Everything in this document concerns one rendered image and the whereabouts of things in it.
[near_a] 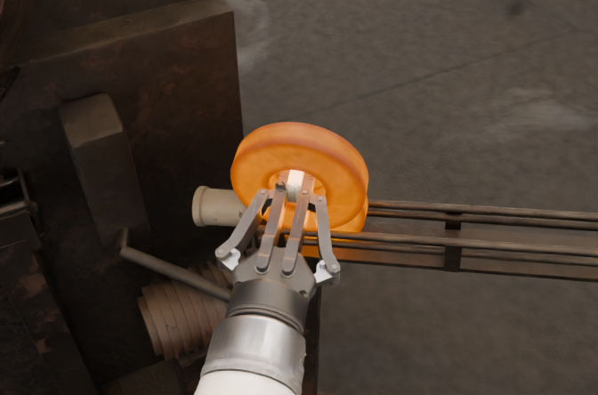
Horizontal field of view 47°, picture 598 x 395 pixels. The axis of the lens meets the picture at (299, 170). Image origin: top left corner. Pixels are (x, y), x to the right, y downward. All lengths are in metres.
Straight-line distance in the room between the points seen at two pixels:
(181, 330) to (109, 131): 0.33
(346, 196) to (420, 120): 1.43
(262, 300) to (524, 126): 1.69
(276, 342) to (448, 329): 1.13
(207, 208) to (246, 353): 0.43
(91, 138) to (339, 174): 0.38
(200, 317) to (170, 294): 0.06
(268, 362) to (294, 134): 0.25
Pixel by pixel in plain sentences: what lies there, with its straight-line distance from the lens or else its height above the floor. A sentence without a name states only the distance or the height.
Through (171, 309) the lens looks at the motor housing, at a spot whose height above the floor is 0.53.
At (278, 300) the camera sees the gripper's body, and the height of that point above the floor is 0.91.
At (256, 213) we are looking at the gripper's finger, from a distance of 0.72.
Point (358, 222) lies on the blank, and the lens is 0.96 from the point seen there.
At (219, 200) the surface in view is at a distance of 1.00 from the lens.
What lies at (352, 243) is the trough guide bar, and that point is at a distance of 0.98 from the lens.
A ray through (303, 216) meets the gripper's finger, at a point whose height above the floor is 0.89.
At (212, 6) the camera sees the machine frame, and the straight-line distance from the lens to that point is 1.05.
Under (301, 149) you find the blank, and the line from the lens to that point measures 0.72.
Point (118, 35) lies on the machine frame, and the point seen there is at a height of 0.87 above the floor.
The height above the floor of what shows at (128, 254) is 0.60.
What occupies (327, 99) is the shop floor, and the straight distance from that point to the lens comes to 2.22.
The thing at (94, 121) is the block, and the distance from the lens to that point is 0.99.
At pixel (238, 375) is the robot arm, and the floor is 0.91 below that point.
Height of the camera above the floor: 1.44
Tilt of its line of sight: 46 degrees down
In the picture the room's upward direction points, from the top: straight up
